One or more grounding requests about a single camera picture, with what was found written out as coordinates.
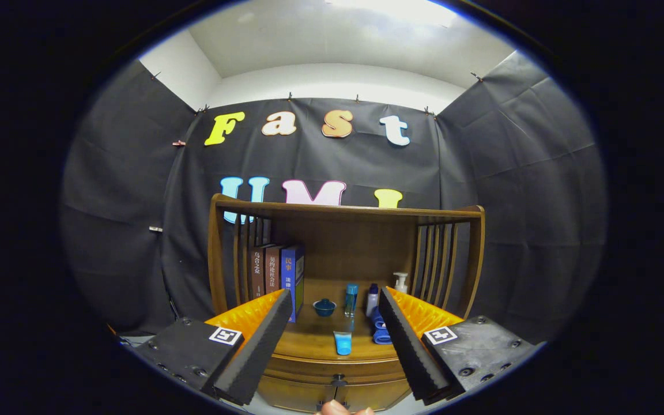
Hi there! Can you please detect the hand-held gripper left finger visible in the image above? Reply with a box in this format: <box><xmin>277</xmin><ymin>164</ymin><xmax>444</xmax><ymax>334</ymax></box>
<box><xmin>119</xmin><ymin>288</ymin><xmax>293</xmax><ymax>406</ymax></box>

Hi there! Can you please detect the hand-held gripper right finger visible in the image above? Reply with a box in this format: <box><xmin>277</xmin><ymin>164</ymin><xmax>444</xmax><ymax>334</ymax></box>
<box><xmin>378</xmin><ymin>286</ymin><xmax>540</xmax><ymax>404</ymax></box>

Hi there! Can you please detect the wooden drawer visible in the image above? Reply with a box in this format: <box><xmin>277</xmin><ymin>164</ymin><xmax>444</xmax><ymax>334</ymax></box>
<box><xmin>264</xmin><ymin>354</ymin><xmax>410</xmax><ymax>387</ymax></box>

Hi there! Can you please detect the wooden cabinet door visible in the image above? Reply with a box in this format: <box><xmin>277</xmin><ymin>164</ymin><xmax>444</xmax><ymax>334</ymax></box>
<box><xmin>341</xmin><ymin>380</ymin><xmax>412</xmax><ymax>411</ymax></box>
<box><xmin>257</xmin><ymin>378</ymin><xmax>337</xmax><ymax>413</ymax></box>

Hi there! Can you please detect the wooden countertop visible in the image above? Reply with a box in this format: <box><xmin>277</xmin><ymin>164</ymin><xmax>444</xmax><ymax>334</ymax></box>
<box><xmin>239</xmin><ymin>280</ymin><xmax>465</xmax><ymax>361</ymax></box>

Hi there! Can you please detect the wooden cabinet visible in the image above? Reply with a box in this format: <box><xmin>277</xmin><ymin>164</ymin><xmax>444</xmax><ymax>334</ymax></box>
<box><xmin>207</xmin><ymin>194</ymin><xmax>486</xmax><ymax>413</ymax></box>

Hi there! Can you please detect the blue folded towel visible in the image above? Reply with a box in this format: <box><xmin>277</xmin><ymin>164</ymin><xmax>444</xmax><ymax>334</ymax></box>
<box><xmin>371</xmin><ymin>308</ymin><xmax>393</xmax><ymax>345</ymax></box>

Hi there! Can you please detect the dark brown book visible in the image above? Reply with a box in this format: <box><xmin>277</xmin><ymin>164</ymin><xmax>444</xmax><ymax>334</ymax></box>
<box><xmin>250</xmin><ymin>246</ymin><xmax>268</xmax><ymax>299</ymax></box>

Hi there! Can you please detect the reddish brown book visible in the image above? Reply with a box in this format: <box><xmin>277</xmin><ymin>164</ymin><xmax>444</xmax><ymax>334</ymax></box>
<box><xmin>264</xmin><ymin>244</ymin><xmax>284</xmax><ymax>295</ymax></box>

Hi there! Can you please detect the blue book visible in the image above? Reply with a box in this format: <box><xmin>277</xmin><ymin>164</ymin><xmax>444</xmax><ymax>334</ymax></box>
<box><xmin>281</xmin><ymin>243</ymin><xmax>305</xmax><ymax>323</ymax></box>

